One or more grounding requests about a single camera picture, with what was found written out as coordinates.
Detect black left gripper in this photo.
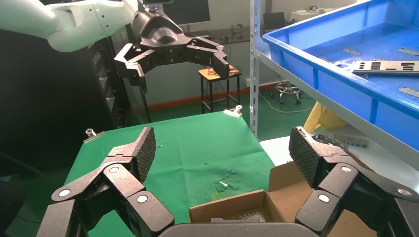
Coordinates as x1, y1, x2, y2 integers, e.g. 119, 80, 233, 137
114, 9, 231, 95

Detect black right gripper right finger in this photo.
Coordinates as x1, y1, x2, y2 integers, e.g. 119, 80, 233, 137
288, 125, 419, 237

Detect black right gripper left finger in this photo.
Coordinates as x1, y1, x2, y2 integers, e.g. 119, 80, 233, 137
36, 126, 175, 237

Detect blue plastic tray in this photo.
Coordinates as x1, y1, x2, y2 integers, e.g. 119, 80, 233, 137
261, 0, 419, 143

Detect brown cardboard box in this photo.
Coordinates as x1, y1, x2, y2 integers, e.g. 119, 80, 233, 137
189, 157, 380, 237

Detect wooden stool with black legs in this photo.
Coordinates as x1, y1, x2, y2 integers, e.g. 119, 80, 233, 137
198, 65, 243, 115

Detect black monitor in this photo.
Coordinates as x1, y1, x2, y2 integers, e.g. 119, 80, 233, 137
162, 0, 211, 27

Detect dark desk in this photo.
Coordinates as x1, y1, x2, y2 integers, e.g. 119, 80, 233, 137
183, 28, 252, 45

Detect silver binder clip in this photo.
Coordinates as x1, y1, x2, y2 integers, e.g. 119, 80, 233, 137
83, 128, 105, 144
223, 105, 244, 119

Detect yellow plastic sheet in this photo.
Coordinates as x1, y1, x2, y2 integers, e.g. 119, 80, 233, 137
302, 101, 348, 133

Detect white board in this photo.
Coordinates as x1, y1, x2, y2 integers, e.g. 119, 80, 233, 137
260, 125, 419, 197

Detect black cabinet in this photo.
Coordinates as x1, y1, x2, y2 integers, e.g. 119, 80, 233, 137
0, 24, 151, 184

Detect white metal shelf rack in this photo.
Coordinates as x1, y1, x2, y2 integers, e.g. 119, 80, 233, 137
249, 0, 419, 172

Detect green table cloth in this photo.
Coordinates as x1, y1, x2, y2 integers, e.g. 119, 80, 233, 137
64, 111, 276, 237

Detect slotted metal shield plate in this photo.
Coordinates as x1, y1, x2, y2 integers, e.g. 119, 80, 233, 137
352, 60, 419, 77
239, 212, 265, 224

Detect black chair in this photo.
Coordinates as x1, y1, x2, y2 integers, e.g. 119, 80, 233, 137
262, 12, 291, 34

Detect office chair wheel base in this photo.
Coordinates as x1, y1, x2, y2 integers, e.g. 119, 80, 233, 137
271, 81, 302, 106

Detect white device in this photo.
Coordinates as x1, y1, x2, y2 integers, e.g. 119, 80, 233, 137
290, 4, 332, 24

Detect cables on stool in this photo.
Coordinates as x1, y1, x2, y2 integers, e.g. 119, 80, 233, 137
207, 65, 241, 78

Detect bent metal bracket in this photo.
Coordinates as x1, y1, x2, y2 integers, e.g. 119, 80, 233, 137
332, 134, 370, 148

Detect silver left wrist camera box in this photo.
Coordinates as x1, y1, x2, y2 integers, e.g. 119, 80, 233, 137
139, 0, 174, 12

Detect white floor cable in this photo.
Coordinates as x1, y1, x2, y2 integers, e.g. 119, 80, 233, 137
258, 91, 313, 115

